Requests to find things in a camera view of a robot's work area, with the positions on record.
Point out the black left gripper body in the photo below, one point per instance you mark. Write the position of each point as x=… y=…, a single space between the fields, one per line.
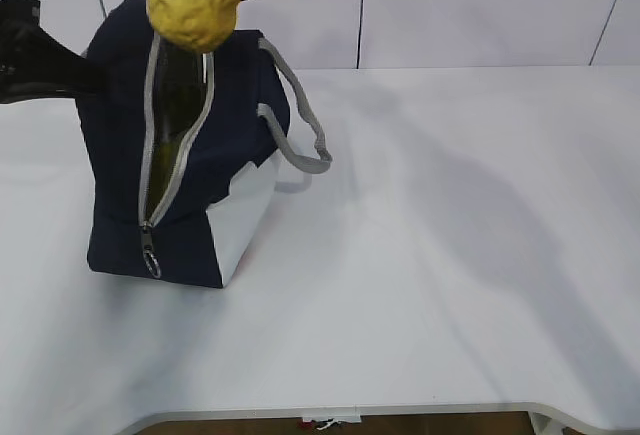
x=23 y=48

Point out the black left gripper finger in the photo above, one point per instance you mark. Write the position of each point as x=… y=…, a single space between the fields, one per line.
x=61 y=73

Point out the yellow pear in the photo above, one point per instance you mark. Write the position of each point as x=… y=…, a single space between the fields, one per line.
x=199 y=26

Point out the navy blue lunch bag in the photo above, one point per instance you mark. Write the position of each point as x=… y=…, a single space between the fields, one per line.
x=255 y=115

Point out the yellow banana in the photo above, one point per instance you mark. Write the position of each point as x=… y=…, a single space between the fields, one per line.
x=178 y=95

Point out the white bracket under table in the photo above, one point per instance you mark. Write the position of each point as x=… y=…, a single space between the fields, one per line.
x=325 y=418

